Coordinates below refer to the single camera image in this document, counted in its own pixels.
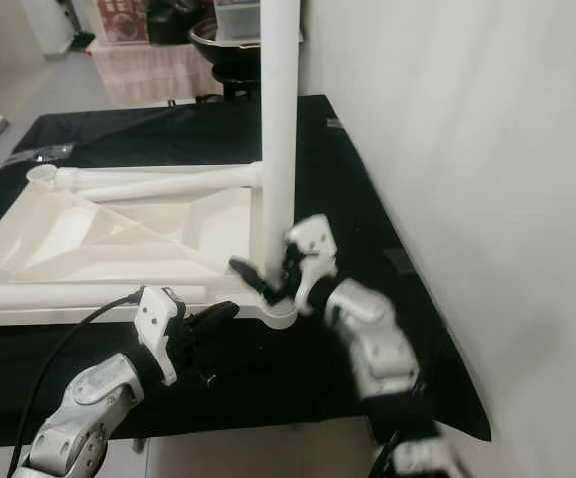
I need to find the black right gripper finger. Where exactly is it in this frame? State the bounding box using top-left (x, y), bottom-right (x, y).
top-left (228, 257), bottom-right (274, 298)

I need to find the black table cloth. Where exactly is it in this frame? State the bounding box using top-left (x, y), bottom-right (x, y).
top-left (0, 95), bottom-right (493, 449)

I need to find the white plastic table top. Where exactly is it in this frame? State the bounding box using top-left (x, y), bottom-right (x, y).
top-left (0, 162), bottom-right (299, 330)

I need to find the black stool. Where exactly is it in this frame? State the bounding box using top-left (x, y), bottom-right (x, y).
top-left (213, 62), bottom-right (259, 101)

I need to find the clear plastic storage box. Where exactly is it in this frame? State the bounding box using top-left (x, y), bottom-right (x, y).
top-left (213, 0), bottom-right (304, 43)

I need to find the black bag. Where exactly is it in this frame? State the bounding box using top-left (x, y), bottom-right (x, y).
top-left (146, 0), bottom-right (209, 46)

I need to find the red printed box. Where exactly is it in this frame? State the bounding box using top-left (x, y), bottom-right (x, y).
top-left (94, 0), bottom-right (151, 46)

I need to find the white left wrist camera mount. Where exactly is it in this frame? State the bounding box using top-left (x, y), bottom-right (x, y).
top-left (134, 286), bottom-right (184, 387)

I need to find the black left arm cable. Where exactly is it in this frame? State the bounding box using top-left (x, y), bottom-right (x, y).
top-left (9, 289), bottom-right (144, 478)

